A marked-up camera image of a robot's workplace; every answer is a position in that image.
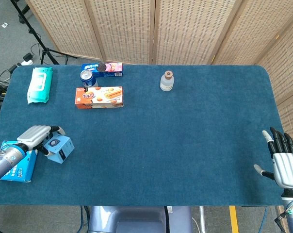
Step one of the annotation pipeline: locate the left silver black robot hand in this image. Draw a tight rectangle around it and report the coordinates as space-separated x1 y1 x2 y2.
16 125 66 156

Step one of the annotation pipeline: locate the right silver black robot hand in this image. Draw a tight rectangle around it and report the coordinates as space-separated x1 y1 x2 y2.
253 127 293 189

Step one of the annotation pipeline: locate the light blue speaker box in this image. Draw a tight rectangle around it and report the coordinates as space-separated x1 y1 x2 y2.
43 135 75 165

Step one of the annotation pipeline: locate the blue flat carton box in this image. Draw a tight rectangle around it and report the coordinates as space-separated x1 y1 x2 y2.
0 140 38 183

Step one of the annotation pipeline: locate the orange biscuit box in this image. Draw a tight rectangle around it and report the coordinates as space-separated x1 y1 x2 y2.
75 86 124 109

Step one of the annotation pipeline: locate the pink blue cookie pack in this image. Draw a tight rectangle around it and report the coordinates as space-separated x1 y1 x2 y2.
81 62 124 78

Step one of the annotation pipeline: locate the green wet wipes pack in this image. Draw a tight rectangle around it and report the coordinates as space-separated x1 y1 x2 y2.
27 67 53 104

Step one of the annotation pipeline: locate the white power strip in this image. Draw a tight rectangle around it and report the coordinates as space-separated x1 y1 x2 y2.
16 52 34 67

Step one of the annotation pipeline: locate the blue soda can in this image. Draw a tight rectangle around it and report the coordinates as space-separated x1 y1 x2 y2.
80 70 98 87

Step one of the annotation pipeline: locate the black tripod stand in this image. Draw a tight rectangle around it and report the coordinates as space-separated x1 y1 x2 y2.
10 0 77 65

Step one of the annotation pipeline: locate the metal table leg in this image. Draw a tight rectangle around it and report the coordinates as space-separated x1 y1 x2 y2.
199 205 207 233

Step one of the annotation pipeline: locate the blue table cloth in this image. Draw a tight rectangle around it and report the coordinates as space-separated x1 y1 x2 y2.
0 64 284 206

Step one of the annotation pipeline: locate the grey blue robot torso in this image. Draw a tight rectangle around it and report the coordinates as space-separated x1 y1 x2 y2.
88 205 193 233

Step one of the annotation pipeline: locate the wooden woven folding screen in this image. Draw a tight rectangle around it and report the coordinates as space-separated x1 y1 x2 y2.
25 0 293 233

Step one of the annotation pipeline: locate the frosted bottle with wooden cap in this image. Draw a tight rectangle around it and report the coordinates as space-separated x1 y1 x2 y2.
160 70 174 92

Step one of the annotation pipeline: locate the blue cable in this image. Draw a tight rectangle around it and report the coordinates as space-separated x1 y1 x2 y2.
257 205 269 233

